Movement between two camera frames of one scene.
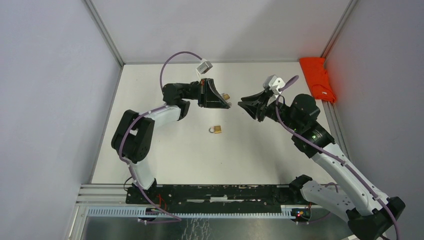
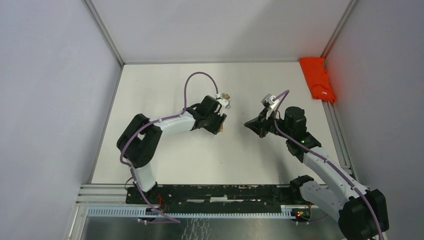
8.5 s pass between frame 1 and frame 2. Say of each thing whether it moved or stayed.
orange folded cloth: stayed
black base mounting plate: stayed
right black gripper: moved
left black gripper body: moved
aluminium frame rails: stayed
